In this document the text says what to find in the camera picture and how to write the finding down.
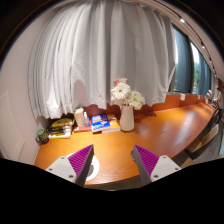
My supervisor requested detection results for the white round mouse pad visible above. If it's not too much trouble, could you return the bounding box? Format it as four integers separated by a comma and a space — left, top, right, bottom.
66, 153, 100, 182

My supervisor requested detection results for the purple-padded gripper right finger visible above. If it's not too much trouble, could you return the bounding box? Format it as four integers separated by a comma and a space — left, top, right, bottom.
131, 145, 180, 185

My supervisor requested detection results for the white tissue roll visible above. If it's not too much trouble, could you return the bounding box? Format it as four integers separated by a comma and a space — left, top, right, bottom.
74, 107, 84, 127

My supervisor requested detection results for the white curtain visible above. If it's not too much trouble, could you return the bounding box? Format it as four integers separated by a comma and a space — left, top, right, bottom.
28, 0, 175, 118

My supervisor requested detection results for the white ceramic vase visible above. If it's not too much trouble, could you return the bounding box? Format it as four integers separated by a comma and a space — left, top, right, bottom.
120, 106, 134, 131

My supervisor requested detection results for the wooden chair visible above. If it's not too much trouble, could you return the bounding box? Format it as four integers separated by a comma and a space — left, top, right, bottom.
181, 110, 220, 168

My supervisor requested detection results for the orange book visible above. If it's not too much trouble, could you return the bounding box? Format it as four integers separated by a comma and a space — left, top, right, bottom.
103, 114, 120, 133

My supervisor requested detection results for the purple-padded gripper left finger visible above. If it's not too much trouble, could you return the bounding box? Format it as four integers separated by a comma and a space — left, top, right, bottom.
47, 145, 94, 186

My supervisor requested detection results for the white gerbera flower bouquet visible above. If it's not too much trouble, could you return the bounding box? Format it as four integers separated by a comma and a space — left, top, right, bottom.
111, 78, 145, 110

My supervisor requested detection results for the blue book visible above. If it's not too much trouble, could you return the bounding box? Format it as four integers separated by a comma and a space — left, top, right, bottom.
91, 113, 110, 132

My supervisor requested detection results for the stack of books yellow black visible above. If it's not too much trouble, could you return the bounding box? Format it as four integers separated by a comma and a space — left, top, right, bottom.
47, 118, 74, 139

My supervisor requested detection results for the dark window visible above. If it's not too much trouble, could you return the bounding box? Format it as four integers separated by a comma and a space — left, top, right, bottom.
169, 28, 211, 95

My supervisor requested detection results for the small clear sanitizer bottle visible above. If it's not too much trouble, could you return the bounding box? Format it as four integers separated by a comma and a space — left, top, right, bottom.
83, 112, 90, 127

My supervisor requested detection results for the white wall outlet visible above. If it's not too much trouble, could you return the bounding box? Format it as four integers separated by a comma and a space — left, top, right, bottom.
180, 93, 186, 101

